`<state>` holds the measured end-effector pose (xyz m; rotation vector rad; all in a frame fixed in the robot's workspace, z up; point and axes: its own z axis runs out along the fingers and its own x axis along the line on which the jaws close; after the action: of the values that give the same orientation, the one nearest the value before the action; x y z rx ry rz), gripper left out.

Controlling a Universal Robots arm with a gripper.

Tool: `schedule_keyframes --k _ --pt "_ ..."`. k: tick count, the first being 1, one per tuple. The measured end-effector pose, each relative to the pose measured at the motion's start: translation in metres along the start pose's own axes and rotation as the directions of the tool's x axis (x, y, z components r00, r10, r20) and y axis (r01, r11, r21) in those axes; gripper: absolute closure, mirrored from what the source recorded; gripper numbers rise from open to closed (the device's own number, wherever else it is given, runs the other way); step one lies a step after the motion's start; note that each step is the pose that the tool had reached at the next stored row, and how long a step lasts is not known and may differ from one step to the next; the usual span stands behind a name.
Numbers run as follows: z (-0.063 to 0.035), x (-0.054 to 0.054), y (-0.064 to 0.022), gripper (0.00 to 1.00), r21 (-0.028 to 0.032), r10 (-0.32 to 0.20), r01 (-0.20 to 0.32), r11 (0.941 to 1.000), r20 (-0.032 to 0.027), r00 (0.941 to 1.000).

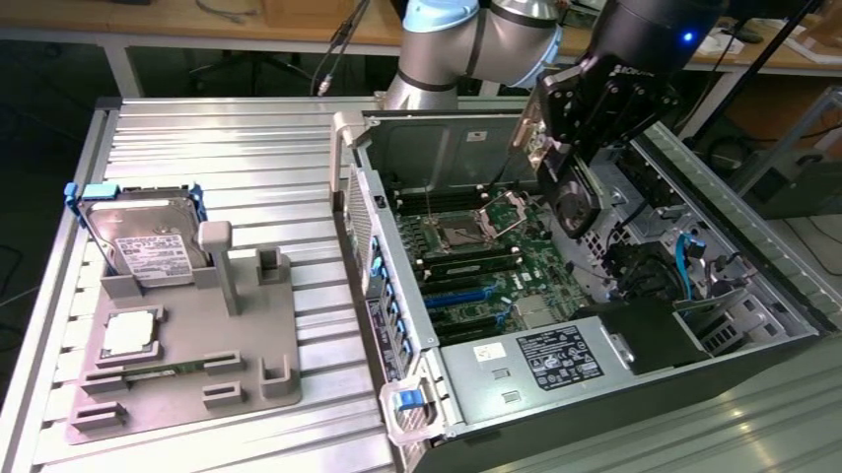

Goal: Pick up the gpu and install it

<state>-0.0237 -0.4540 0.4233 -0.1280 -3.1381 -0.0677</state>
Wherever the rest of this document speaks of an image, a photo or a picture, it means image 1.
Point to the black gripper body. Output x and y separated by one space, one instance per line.
651 34

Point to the graphics card with black fan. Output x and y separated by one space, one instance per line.
578 207

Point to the white plastic desk item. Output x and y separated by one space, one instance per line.
723 47

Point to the silver disk bay cage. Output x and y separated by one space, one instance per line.
627 197

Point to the black monitor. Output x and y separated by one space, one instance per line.
770 7

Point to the black tripod leg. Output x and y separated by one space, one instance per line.
777 44

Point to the metal socket cover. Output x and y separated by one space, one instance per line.
491 202

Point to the black RAM slot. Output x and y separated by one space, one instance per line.
447 194
450 206

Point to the thin locking lever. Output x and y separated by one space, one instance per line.
430 209

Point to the dark equipment box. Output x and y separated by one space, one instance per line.
809 187

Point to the CPU socket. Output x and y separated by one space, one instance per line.
457 234

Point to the green motherboard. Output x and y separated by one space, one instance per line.
519 276

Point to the black RAM stick with label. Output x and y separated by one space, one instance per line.
474 271

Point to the blue expansion slot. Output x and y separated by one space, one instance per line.
461 298

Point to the silver chipset heatsink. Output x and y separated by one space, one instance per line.
539 313

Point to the black office chair base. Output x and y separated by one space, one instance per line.
263 59

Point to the black expansion slot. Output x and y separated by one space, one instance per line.
470 329

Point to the grey power supply unit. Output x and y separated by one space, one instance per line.
499 389

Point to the blue case latch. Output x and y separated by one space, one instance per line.
407 399

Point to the open black PC case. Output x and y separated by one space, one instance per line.
591 433

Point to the silver hard disk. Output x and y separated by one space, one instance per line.
131 222

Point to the blue disk caddy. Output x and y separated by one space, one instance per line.
100 191

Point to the green RAM stick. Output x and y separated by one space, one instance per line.
187 367

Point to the silver CPU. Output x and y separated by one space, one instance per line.
130 334

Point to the grey parts rack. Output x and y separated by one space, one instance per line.
184 399

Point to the wooden desk white frame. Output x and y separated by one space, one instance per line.
99 15

